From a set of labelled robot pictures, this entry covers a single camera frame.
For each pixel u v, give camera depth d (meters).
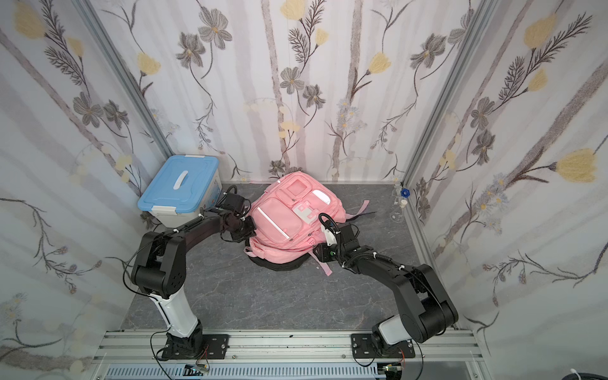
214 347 0.73
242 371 0.70
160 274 0.49
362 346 0.74
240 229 0.82
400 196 1.02
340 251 0.72
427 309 0.43
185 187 0.96
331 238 0.82
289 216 0.97
